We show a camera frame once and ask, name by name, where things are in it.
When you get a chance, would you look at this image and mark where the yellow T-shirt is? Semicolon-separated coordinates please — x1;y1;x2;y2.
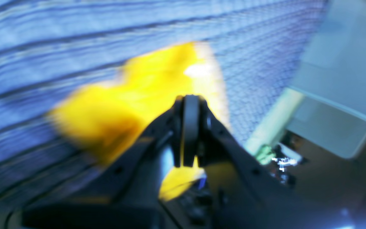
48;41;231;202

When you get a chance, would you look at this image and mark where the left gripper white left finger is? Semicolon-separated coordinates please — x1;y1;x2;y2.
33;95;200;210

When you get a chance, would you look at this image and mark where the blue fan-patterned tablecloth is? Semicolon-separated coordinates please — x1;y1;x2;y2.
0;0;329;229

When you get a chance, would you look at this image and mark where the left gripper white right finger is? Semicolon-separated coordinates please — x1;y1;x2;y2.
199;98;354;229

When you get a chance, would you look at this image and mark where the white plastic bin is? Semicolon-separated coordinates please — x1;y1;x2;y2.
245;0;366;158

